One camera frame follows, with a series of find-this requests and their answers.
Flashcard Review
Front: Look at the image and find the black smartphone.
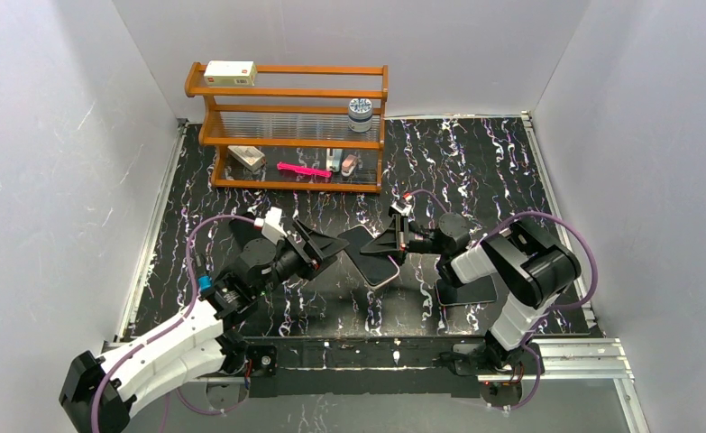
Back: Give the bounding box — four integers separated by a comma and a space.
341, 227, 398, 287

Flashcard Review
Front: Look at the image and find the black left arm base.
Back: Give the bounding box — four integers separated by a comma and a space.
206, 329, 277, 415

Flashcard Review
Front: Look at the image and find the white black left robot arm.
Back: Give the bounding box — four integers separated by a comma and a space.
59, 218, 349, 432

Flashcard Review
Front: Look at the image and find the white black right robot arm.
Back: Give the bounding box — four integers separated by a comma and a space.
361, 211, 582, 368

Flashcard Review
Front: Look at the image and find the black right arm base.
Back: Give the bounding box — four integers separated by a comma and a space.
435, 341, 546, 412

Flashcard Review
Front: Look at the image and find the black phone case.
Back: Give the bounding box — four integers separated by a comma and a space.
228, 218, 262, 248

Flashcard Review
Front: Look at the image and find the black phone with light edge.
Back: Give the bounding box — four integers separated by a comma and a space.
435, 275, 498, 307

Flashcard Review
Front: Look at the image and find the pink comb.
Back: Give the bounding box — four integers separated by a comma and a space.
276, 161, 332, 179

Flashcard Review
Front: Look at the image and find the pink white stapler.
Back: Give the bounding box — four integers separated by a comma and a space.
340, 154, 359, 178

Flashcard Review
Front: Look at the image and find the small white blue box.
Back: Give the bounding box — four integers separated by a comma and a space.
325, 148, 343, 172

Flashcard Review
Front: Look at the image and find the small grey white box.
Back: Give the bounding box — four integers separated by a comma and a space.
228, 145, 266, 172

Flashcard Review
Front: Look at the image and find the orange wooden shelf rack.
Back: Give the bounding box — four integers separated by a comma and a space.
184, 62, 390, 194

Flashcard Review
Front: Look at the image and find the round blue white tin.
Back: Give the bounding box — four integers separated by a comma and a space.
347, 98, 373, 134

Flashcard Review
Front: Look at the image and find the white red box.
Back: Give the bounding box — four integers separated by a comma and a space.
204, 60, 258, 87

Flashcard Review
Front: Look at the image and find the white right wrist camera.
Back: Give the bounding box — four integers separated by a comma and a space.
389, 192, 414, 218

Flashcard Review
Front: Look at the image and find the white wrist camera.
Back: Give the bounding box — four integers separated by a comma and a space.
389, 192, 414, 218
253, 207, 287, 244

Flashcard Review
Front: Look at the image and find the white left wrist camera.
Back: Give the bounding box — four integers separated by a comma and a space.
253, 207, 287, 244

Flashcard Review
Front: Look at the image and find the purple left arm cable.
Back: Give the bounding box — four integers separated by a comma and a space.
89, 214, 258, 433

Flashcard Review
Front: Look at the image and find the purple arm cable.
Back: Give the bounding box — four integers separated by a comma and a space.
403, 189, 600, 412
89, 214, 258, 433

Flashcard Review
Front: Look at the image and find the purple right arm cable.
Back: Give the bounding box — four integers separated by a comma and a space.
403, 189, 600, 412

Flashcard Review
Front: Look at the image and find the aluminium front frame rail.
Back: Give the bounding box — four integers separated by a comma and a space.
83, 339, 653, 433

